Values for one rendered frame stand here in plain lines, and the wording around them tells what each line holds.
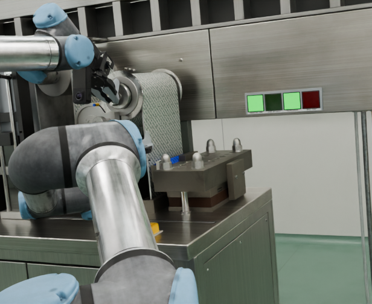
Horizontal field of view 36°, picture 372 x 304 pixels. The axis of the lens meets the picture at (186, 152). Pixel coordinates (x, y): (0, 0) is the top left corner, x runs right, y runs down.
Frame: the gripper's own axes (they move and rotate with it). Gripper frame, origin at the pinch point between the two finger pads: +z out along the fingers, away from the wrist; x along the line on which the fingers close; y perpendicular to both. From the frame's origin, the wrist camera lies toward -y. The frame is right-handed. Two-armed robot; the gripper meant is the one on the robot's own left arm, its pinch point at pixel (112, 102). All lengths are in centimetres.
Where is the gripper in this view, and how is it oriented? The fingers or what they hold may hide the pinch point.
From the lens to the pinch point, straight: 167.7
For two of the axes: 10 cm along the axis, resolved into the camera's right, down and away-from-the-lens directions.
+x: -9.0, 0.3, 4.4
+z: 3.9, 5.2, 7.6
